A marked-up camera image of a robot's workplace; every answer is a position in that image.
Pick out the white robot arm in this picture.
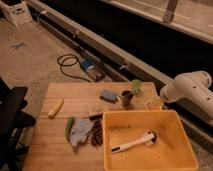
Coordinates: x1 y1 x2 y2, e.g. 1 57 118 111
160 71 213 123

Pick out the dark metal cup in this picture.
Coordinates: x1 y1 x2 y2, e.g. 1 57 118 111
122 90 133 107

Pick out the white paper cup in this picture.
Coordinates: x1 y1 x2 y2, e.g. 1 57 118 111
147 101 163 110

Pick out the blue sponge block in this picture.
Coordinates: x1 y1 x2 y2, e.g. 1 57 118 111
100 89 118 103

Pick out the blue power supply box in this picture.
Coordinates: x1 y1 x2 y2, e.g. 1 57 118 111
80 59 105 82

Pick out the grey crumpled cloth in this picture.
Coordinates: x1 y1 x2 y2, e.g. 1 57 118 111
70 118 93 147

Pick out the green chili pepper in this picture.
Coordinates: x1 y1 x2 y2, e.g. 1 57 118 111
65 116 75 142

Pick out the dark grape bunch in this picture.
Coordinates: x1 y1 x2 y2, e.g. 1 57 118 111
90 120 103 147

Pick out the white dish brush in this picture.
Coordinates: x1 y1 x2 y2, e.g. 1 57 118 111
111 132 157 153

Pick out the yellow plastic bin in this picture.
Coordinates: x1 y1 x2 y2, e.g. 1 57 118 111
103 110 198 171

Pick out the black chair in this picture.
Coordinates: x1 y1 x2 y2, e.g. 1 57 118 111
0 77 36 171

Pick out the white cardboard box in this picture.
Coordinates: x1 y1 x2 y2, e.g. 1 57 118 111
0 0 32 26

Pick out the wooden handled brush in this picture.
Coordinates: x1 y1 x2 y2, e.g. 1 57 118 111
89 106 108 120

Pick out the black floor cable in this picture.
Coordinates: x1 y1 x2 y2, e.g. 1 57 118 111
56 53 93 83

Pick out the metal window rail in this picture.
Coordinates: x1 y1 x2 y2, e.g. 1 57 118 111
25 0 213 134

